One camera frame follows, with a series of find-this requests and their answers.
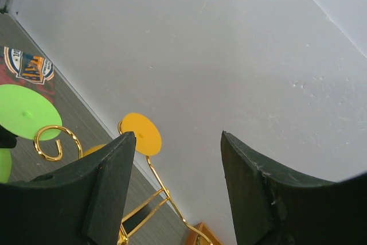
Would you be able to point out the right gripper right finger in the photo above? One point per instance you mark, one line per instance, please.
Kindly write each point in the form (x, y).
(274, 204)

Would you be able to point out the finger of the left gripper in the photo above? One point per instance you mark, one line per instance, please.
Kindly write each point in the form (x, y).
(8, 140)

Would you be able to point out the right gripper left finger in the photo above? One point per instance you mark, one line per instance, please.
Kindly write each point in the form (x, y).
(80, 203)

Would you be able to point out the green wine glass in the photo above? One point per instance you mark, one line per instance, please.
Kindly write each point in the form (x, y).
(23, 113)

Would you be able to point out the orange wine glass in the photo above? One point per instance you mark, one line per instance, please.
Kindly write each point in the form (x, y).
(148, 138)

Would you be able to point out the red folded t-shirt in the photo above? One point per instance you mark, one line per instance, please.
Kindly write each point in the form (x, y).
(30, 71)

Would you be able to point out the gold wire wine glass rack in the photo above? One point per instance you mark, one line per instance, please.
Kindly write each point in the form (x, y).
(134, 220)

